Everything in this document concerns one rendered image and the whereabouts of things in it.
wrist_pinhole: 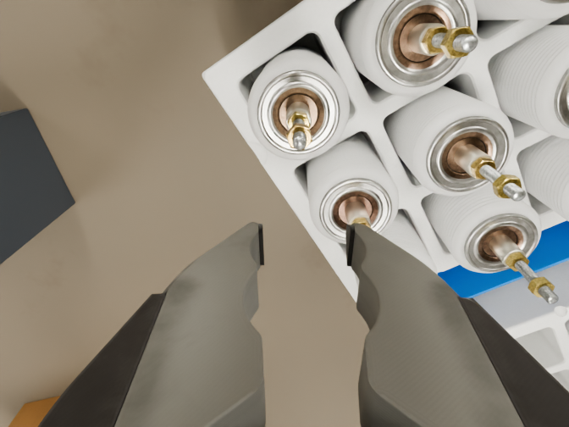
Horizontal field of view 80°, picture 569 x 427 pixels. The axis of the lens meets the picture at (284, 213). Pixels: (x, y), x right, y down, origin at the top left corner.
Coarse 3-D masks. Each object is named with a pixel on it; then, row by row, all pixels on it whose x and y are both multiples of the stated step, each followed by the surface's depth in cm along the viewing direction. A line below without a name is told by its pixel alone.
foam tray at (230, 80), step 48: (336, 0) 33; (240, 48) 35; (336, 48) 35; (480, 48) 35; (240, 96) 38; (384, 96) 38; (480, 96) 37; (384, 144) 40; (528, 144) 39; (288, 192) 43; (432, 192) 43; (432, 240) 46
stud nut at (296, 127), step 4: (296, 124) 25; (300, 124) 25; (292, 128) 25; (296, 128) 24; (300, 128) 24; (304, 128) 24; (308, 128) 24; (288, 132) 25; (292, 132) 25; (304, 132) 25; (308, 132) 25; (288, 136) 25; (292, 136) 25; (308, 136) 25; (288, 140) 25; (292, 140) 25; (308, 140) 25; (292, 144) 25; (308, 144) 25; (304, 148) 25
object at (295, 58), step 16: (288, 48) 42; (304, 48) 40; (272, 64) 30; (288, 64) 30; (304, 64) 30; (320, 64) 30; (256, 80) 31; (336, 80) 30; (256, 96) 31; (256, 112) 32; (256, 128) 32
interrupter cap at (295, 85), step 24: (288, 72) 29; (312, 72) 30; (264, 96) 30; (288, 96) 31; (312, 96) 30; (336, 96) 30; (264, 120) 32; (312, 120) 32; (336, 120) 31; (288, 144) 33; (312, 144) 33
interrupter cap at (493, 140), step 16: (448, 128) 31; (464, 128) 31; (480, 128) 31; (496, 128) 31; (432, 144) 32; (448, 144) 32; (464, 144) 32; (480, 144) 32; (496, 144) 32; (432, 160) 33; (448, 160) 33; (496, 160) 33; (432, 176) 34; (448, 176) 34; (464, 176) 34
